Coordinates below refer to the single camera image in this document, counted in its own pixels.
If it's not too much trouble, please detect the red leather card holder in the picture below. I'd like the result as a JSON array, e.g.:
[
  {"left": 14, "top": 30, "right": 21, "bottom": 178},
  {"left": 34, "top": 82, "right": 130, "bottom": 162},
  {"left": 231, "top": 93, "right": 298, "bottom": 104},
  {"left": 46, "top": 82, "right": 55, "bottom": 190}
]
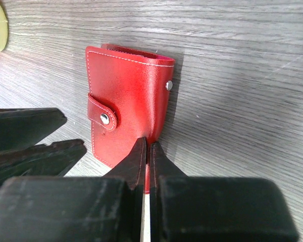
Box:
[{"left": 85, "top": 43, "right": 176, "bottom": 194}]

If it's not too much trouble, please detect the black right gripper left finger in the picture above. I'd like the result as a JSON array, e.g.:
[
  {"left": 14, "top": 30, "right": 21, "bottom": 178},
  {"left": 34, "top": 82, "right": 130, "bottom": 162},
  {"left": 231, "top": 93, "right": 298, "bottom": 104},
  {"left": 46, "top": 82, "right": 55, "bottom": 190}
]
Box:
[{"left": 0, "top": 138, "right": 147, "bottom": 241}]

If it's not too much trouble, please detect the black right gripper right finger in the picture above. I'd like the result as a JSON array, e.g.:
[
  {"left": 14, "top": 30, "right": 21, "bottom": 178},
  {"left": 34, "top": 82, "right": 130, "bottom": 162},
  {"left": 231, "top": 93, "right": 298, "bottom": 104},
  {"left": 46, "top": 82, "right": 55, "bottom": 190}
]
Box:
[{"left": 149, "top": 142, "right": 299, "bottom": 241}]

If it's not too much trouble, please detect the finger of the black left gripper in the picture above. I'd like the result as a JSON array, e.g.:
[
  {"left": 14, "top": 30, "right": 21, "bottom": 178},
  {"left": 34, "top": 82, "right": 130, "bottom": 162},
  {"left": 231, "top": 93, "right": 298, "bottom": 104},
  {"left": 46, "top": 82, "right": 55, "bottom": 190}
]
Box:
[
  {"left": 0, "top": 107, "right": 67, "bottom": 151},
  {"left": 0, "top": 139, "right": 87, "bottom": 187}
]

